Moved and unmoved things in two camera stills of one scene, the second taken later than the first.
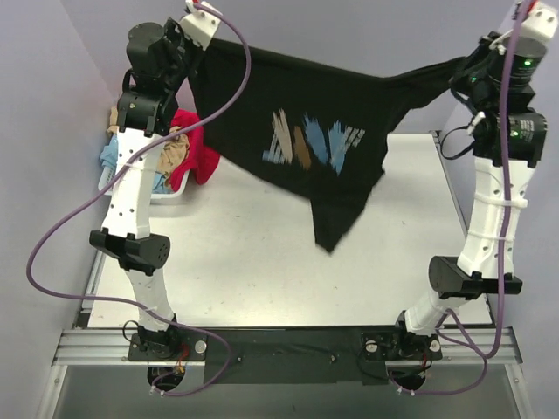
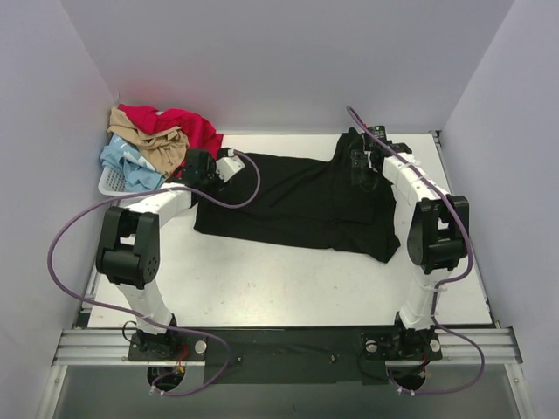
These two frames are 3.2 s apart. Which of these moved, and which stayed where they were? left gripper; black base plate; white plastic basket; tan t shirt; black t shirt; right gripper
Moved: left gripper; right gripper; black t shirt
Stayed: white plastic basket; black base plate; tan t shirt
